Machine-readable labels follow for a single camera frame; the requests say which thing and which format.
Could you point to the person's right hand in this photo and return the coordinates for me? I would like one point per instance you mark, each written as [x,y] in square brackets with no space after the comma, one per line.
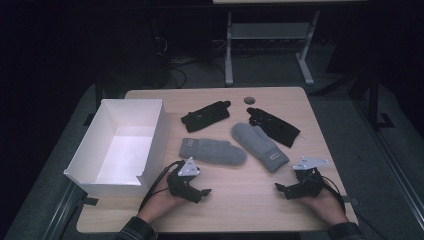
[328,206]

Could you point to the black floor bracket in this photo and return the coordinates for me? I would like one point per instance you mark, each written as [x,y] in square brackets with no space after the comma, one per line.
[385,121]

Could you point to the black glove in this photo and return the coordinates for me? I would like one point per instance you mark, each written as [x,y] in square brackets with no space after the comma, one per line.
[275,127]
[206,116]

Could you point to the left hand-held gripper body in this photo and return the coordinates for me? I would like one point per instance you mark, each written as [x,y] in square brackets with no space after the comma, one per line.
[180,186]

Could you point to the grey knit mitten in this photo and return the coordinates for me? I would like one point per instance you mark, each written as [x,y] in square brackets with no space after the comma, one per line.
[213,151]
[258,143]

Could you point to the person's left hand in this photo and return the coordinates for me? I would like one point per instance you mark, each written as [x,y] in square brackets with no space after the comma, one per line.
[160,203]

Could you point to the grey metal table frame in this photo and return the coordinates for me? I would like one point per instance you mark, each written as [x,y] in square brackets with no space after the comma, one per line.
[266,31]

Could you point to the black table clamp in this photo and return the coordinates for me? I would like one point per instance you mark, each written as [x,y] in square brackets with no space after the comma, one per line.
[89,201]

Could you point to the white box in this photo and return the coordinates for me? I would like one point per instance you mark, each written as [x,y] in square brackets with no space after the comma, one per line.
[123,160]

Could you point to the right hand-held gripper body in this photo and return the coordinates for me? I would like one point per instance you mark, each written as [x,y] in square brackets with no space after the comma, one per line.
[308,185]

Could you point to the round grey table grommet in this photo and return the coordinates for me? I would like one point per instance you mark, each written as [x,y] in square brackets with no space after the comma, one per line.
[249,100]

